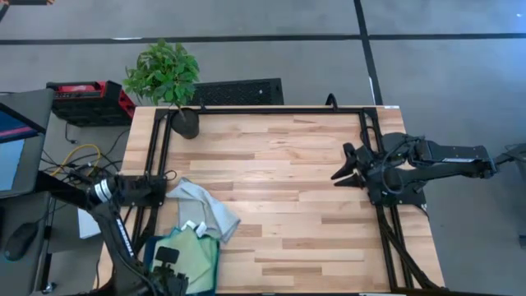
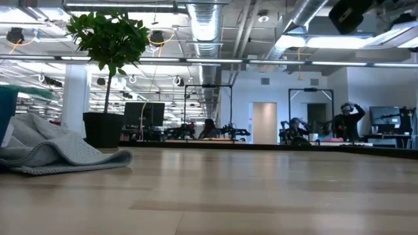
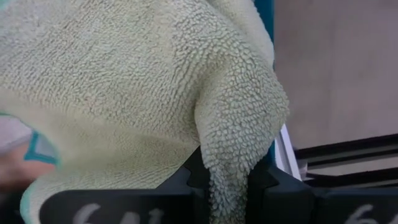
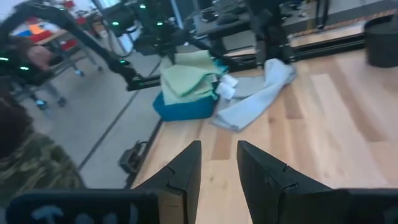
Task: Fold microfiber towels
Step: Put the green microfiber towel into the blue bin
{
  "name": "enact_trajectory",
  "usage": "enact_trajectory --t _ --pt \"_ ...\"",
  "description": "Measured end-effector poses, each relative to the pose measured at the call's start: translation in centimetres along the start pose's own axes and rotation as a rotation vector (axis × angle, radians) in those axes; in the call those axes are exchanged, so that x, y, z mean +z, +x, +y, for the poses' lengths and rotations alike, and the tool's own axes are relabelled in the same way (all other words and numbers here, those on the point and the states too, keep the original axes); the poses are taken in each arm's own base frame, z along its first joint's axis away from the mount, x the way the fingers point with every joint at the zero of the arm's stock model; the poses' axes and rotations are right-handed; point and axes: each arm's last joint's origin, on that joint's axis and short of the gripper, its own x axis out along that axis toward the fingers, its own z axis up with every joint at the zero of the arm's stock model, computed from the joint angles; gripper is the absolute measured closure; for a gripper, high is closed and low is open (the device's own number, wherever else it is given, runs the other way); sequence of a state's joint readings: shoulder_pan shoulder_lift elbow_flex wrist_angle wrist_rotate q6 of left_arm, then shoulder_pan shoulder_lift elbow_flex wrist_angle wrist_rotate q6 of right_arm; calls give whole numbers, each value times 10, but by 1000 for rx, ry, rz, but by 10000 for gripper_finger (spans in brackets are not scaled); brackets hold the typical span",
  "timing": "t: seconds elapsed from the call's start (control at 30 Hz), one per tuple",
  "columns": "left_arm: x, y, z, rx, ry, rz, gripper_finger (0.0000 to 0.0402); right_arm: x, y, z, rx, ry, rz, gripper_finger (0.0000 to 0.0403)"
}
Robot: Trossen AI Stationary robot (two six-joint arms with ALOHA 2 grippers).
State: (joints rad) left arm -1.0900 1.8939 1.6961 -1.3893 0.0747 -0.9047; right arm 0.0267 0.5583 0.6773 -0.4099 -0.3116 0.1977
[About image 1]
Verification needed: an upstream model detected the black cable hook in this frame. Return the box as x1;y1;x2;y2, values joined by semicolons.
325;92;340;113

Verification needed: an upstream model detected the white paper sheet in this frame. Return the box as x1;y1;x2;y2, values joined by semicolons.
76;207;104;240

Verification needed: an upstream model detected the grey desk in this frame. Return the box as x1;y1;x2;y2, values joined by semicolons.
0;87;57;296

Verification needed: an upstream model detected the computer monitor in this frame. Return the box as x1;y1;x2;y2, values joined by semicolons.
0;101;47;201

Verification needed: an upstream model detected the black computer mouse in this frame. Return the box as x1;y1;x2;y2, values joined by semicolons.
2;221;40;263

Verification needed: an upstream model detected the black cable bundle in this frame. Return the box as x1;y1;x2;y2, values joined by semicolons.
40;121;132;186

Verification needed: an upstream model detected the green microfiber towel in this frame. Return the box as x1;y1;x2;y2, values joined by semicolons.
150;225;219;295

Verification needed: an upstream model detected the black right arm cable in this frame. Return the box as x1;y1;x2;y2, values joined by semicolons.
361;125;414;197

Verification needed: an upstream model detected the green potted plant black pot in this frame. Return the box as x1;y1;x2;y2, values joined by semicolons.
122;39;202;141

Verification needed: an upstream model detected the grey metal stand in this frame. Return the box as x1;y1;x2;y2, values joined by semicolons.
494;141;526;166

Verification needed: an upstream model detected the teal plastic bin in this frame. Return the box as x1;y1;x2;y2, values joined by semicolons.
138;234;222;296

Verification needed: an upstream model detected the black mesh computer case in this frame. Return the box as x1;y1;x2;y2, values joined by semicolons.
189;77;286;107

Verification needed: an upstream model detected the black aluminium table frame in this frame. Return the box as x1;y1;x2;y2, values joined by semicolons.
96;104;443;294

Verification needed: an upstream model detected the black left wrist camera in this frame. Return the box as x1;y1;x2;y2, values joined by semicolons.
155;245;181;267

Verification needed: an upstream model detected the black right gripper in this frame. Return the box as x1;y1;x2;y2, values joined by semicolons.
330;142;387;190

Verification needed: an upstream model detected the black desk support beam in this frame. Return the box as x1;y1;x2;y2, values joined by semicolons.
35;170;96;211

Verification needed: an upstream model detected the red black tool case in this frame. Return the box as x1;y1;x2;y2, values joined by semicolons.
45;80;137;127

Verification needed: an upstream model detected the yellow cable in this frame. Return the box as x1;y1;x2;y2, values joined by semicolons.
49;142;102;178

